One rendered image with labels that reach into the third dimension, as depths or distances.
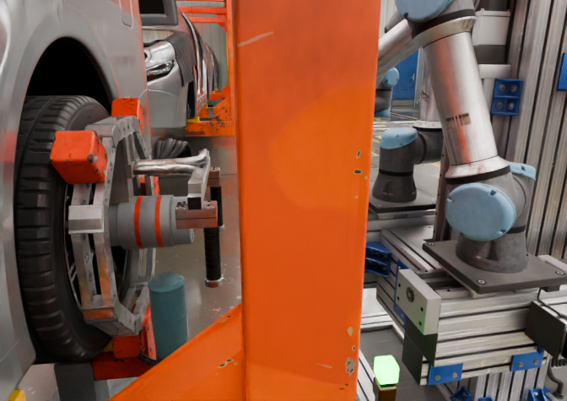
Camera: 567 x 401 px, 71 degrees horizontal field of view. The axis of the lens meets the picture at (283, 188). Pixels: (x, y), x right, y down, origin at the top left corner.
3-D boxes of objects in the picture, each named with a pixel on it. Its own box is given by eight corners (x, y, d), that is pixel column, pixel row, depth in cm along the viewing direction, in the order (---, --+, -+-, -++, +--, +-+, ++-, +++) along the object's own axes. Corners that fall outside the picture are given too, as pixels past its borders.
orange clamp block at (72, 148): (72, 155, 84) (54, 129, 76) (110, 154, 85) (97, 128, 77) (66, 185, 81) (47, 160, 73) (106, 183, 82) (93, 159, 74)
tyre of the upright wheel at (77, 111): (-46, 33, 85) (-149, 373, 60) (72, 34, 88) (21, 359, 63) (72, 168, 146) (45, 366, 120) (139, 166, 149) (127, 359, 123)
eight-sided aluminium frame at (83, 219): (143, 268, 139) (125, 109, 124) (162, 267, 140) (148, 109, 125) (92, 384, 88) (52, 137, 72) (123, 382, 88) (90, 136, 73)
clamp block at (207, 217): (178, 221, 93) (176, 200, 92) (218, 219, 94) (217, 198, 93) (175, 230, 88) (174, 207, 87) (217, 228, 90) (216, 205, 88)
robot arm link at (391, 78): (383, 89, 152) (385, 65, 150) (365, 88, 162) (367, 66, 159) (399, 89, 155) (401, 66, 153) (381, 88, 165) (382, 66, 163)
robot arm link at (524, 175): (531, 216, 91) (542, 158, 88) (520, 234, 82) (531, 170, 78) (476, 205, 99) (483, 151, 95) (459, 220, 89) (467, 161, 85)
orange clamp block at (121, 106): (116, 137, 118) (118, 110, 120) (144, 136, 119) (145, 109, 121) (109, 126, 111) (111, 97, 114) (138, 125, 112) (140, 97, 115)
